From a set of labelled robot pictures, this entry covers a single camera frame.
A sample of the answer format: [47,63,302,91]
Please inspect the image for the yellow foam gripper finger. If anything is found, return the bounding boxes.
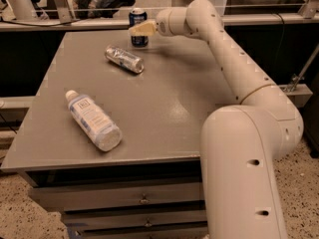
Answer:
[129,20,157,37]

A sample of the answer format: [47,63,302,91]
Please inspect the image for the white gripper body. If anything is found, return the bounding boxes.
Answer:
[156,7,190,36]

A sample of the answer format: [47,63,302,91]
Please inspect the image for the blue pepsi can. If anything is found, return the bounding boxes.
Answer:
[128,7,150,48]

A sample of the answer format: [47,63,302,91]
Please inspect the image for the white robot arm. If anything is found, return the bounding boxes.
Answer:
[129,0,304,239]

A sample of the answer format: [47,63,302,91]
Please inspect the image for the crushed silver can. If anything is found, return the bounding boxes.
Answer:
[105,45,145,74]

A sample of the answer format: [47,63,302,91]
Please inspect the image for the grey drawer cabinet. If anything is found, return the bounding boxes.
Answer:
[0,27,240,239]

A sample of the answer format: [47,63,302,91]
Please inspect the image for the clear plastic water bottle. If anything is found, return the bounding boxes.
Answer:
[66,90,122,151]

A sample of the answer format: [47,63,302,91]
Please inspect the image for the top grey drawer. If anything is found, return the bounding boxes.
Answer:
[29,178,203,212]

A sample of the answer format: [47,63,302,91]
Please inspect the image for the grey drawer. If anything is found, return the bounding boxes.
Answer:
[68,223,207,239]
[29,178,203,212]
[62,208,206,231]

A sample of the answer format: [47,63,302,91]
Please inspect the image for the middle grey drawer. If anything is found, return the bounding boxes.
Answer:
[62,208,206,231]

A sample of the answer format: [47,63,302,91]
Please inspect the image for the bottom grey drawer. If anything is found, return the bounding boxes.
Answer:
[68,223,207,239]

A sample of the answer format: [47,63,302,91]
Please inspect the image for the grey metal rail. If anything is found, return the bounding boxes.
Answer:
[0,13,319,32]

